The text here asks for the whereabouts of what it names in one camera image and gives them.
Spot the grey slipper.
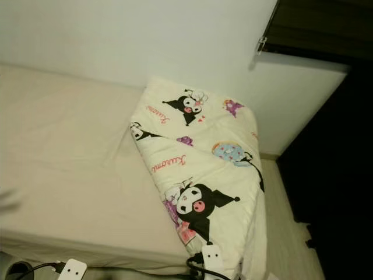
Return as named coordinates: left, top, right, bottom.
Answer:
left=6, top=260, right=31, bottom=280

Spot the cream sheeted bed mattress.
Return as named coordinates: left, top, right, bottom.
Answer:
left=0, top=63, right=277, bottom=275

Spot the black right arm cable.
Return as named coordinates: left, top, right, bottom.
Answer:
left=186, top=257, right=234, bottom=280

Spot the cream cartoon print quilt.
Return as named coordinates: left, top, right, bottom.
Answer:
left=130, top=76, right=266, bottom=280

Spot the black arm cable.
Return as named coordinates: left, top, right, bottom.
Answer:
left=23, top=262, right=68, bottom=280
left=186, top=257, right=234, bottom=280

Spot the metal window latch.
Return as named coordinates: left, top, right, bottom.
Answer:
left=256, top=36, right=268, bottom=54

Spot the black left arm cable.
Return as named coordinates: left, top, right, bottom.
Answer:
left=23, top=262, right=68, bottom=280

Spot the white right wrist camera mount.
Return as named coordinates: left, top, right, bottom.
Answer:
left=201, top=244, right=223, bottom=280

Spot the dark window with frame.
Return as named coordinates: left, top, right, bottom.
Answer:
left=256, top=0, right=373, bottom=65

